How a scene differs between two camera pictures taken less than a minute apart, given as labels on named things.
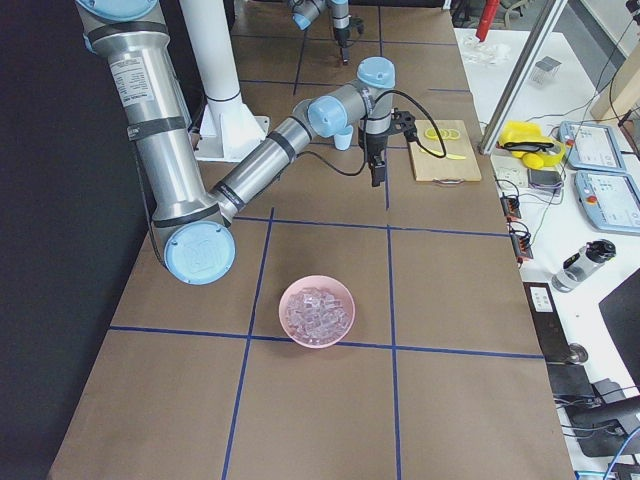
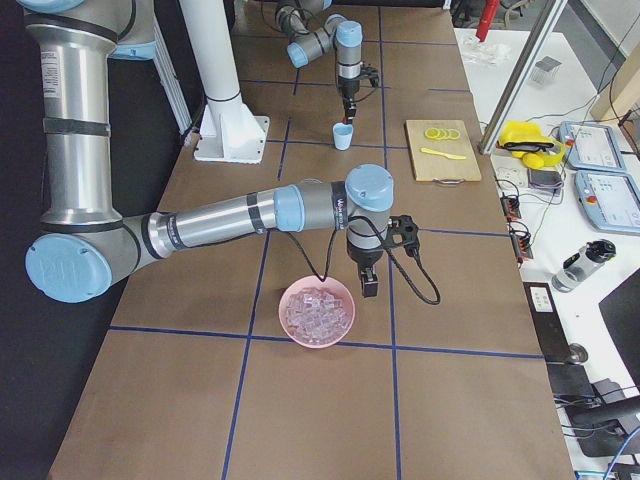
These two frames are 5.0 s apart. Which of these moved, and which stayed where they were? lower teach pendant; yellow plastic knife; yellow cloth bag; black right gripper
Moved: black right gripper
Stayed: yellow plastic knife; yellow cloth bag; lower teach pendant
